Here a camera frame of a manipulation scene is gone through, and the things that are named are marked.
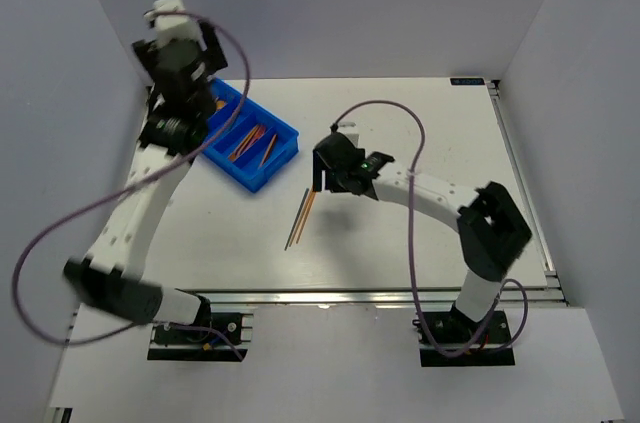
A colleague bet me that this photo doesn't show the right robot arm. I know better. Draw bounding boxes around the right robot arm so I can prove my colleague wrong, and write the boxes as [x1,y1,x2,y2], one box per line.
[313,132,532,342]

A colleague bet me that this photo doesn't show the red-orange plastic fork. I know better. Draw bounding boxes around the red-orange plastic fork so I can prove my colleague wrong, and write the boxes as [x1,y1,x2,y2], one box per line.
[245,125,266,149]

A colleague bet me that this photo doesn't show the orange fork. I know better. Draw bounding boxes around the orange fork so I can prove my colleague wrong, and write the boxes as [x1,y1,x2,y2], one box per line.
[229,125,262,161]
[234,125,266,158]

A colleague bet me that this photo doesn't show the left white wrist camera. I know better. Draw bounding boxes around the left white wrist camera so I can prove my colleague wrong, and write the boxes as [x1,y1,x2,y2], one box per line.
[144,0,201,48]

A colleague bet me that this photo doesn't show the right table logo sticker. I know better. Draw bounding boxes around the right table logo sticker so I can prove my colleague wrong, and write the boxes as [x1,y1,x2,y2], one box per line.
[449,77,486,86]

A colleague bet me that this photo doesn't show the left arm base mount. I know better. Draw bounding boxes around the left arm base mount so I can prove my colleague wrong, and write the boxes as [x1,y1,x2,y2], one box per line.
[147,295,254,363]

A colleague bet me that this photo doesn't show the purple cable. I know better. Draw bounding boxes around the purple cable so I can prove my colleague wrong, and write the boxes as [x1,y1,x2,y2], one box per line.
[11,10,252,347]
[332,100,529,358]

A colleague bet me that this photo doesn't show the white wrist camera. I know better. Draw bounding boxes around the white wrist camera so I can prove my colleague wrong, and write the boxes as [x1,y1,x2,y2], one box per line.
[144,0,201,48]
[331,122,360,147]

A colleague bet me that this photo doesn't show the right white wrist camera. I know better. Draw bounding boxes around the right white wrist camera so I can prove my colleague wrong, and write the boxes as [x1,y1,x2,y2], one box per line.
[331,122,360,147]

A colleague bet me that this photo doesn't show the orange chopstick long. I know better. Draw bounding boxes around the orange chopstick long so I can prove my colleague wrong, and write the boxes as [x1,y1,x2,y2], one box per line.
[295,191,316,244]

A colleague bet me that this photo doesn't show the orange chopstick crossing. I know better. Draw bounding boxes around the orange chopstick crossing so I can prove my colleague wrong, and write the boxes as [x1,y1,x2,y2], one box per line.
[291,189,312,246]

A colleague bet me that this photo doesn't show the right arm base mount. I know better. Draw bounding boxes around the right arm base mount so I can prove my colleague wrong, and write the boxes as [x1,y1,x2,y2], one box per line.
[412,311,516,368]

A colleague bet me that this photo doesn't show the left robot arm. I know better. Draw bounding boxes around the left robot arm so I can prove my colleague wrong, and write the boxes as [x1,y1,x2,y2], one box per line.
[63,22,227,342]

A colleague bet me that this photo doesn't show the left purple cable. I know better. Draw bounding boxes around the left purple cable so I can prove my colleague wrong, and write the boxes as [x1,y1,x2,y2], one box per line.
[11,10,252,347]

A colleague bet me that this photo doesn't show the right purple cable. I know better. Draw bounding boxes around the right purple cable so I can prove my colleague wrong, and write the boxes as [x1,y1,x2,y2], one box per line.
[332,100,529,358]

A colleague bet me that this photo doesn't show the red-orange chopstick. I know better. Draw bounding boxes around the red-orange chopstick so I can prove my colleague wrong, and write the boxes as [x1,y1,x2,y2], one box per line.
[258,133,278,168]

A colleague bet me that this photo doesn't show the dark green chopstick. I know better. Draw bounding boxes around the dark green chopstick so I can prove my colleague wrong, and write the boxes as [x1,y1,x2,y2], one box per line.
[284,188,310,251]

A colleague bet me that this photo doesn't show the blue divided plastic tray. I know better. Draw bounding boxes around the blue divided plastic tray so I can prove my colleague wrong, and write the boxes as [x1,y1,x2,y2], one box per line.
[202,79,299,193]

